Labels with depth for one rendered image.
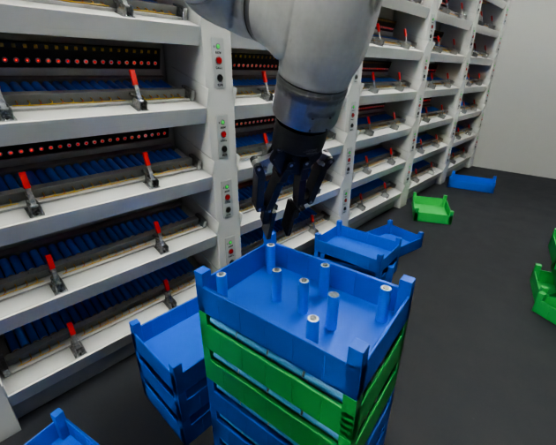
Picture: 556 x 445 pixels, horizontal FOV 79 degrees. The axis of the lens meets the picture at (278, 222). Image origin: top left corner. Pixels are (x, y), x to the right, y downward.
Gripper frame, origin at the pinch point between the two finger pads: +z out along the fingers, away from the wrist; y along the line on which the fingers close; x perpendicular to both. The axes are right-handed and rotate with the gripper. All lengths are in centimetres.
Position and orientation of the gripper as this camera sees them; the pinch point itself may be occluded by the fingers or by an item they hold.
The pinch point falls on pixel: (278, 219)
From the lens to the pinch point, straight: 60.5
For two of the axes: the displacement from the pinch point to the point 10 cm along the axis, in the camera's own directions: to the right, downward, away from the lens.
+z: -1.6, 6.7, 7.2
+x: -3.5, -7.2, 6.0
